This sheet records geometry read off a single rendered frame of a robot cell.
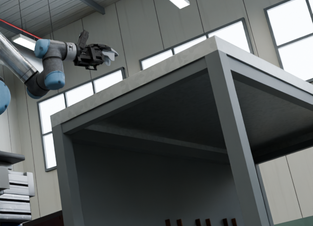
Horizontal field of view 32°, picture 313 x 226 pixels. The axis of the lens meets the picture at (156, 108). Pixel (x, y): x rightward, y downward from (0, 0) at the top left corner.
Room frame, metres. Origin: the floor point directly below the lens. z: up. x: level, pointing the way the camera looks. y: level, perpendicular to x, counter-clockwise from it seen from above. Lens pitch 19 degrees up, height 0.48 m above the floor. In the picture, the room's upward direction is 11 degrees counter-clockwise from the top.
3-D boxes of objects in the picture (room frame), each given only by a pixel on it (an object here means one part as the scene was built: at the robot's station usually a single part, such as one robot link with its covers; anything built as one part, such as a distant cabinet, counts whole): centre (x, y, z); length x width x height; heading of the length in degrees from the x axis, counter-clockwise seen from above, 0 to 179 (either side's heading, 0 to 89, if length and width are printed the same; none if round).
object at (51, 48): (1.87, 0.36, 1.43); 0.11 x 0.08 x 0.09; 129
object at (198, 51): (1.91, -0.29, 1.03); 1.30 x 0.60 x 0.04; 146
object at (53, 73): (1.89, 0.37, 1.34); 0.11 x 0.08 x 0.11; 39
